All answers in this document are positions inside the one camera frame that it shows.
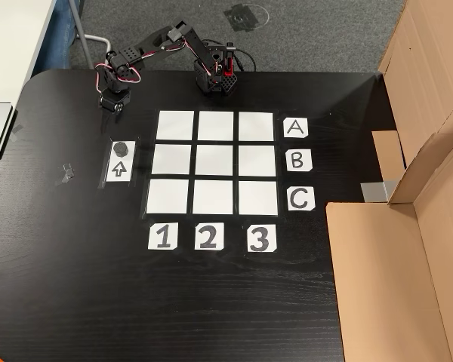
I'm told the grey metal tube frame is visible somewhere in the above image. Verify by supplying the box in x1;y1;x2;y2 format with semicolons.
68;0;111;71

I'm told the paper sheet letter B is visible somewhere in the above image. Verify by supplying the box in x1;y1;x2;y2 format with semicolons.
285;149;313;173

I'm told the white arrow paper sheet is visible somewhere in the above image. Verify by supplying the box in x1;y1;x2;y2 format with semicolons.
105;140;137;183

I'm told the person's leg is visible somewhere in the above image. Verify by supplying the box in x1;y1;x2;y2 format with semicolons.
32;0;86;69

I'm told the paper sheet number 2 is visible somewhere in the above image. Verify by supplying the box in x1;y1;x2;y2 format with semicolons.
194;222;225;251

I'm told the black red bar clamp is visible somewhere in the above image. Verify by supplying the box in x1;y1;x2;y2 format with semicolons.
221;41;238;77

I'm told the black floor tape patch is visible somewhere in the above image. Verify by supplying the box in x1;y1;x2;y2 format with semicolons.
223;2;259;33

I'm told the paper sheet number 3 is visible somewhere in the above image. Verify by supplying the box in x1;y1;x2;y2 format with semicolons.
246;224;278;253

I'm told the paper sheet letter A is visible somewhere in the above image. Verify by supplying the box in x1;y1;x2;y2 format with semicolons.
283;117;310;140

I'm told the paper sheet number 1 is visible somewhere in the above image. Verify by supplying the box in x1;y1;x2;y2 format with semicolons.
147;222;180;250

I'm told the crumpled grey tape piece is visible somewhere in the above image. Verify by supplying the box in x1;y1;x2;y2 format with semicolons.
54;162;76;187

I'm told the brown cardboard panel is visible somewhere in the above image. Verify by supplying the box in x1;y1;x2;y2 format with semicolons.
371;0;453;183
325;88;453;362

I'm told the black power cable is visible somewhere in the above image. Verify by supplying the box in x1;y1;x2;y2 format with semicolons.
232;48;258;72

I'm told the white desk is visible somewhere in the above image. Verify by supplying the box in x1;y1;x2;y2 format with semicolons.
0;0;57;103

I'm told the paper sheet letter C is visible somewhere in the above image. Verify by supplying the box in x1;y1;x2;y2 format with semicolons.
287;187;316;212

